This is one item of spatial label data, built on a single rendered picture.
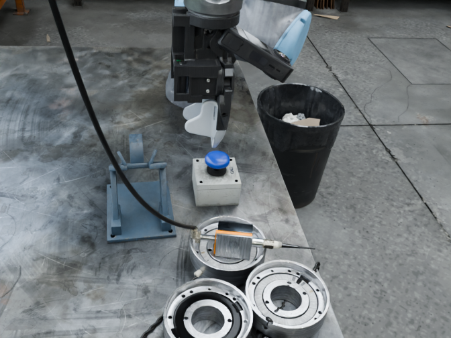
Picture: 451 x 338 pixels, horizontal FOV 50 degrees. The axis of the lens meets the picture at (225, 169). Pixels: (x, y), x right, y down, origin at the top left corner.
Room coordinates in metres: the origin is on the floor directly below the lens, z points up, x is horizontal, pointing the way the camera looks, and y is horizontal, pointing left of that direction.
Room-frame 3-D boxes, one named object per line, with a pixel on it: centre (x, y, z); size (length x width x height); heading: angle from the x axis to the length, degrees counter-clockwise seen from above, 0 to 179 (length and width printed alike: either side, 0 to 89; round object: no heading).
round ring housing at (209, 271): (0.46, -0.01, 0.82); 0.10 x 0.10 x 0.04
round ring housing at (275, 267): (0.39, -0.09, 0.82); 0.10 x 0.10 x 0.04
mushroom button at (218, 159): (0.61, 0.01, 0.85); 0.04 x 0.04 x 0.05
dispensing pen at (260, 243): (0.46, -0.04, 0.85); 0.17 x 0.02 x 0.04; 89
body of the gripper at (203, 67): (0.61, 0.04, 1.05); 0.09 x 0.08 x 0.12; 102
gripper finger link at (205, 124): (0.59, 0.04, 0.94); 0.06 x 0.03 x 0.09; 102
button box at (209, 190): (0.62, 0.01, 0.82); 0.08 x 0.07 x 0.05; 12
